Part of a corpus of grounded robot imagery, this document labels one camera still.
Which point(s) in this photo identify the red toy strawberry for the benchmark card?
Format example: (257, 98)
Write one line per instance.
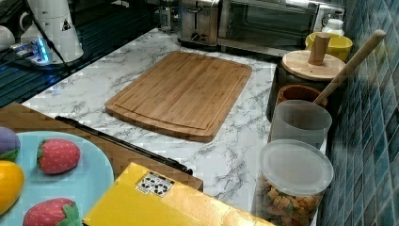
(57, 155)
(54, 212)

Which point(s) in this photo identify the black pot with wooden lid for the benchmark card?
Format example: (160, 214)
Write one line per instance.
(313, 68)

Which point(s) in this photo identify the yellow toy lemon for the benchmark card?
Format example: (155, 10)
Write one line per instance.
(11, 184)

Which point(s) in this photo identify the purple toy eggplant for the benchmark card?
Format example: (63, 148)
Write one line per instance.
(10, 144)

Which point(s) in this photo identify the silver two-slot toaster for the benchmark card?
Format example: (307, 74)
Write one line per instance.
(198, 21)

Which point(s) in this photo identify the yellow cereal box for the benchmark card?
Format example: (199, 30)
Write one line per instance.
(141, 197)

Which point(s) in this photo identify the frosted plastic cup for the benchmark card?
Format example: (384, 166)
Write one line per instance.
(300, 120)

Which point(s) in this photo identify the clear lidded snack container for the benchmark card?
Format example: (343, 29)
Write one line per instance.
(291, 182)

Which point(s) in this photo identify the bamboo cutting board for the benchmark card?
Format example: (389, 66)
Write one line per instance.
(184, 95)

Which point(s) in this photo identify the wooden tray with black handle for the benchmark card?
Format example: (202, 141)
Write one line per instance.
(20, 118)

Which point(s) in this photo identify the wooden spatula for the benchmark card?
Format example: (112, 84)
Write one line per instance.
(365, 49)

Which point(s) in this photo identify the brown ceramic utensil holder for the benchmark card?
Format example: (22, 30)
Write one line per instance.
(297, 92)

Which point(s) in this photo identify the yellow cup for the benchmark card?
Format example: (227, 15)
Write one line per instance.
(338, 46)

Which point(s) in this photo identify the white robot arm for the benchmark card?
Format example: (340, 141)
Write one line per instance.
(49, 33)

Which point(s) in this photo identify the stainless toaster oven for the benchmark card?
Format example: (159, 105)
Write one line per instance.
(273, 27)

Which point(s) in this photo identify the white round object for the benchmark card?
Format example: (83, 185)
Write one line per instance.
(6, 38)

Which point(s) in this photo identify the white capped bottle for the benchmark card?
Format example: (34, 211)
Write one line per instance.
(334, 26)

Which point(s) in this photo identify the light blue plate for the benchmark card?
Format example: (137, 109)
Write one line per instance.
(85, 184)

